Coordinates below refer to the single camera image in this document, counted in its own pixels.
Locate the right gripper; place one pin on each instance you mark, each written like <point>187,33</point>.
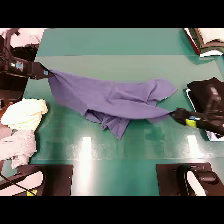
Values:
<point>180,116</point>

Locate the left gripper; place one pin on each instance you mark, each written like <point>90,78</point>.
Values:
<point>40,70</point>

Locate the purple T-shirt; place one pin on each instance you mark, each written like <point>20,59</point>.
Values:
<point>110,100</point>

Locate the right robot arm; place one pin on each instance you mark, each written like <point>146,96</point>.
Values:
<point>210,124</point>

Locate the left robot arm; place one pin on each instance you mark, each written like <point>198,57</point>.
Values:
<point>13,65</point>

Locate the cream garment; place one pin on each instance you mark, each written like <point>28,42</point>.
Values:
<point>25,113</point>

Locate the red garment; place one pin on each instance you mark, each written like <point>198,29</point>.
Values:
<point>192,40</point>

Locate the pink garment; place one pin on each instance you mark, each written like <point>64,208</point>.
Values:
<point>16,146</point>

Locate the white garment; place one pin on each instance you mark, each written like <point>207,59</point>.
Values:
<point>213,35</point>

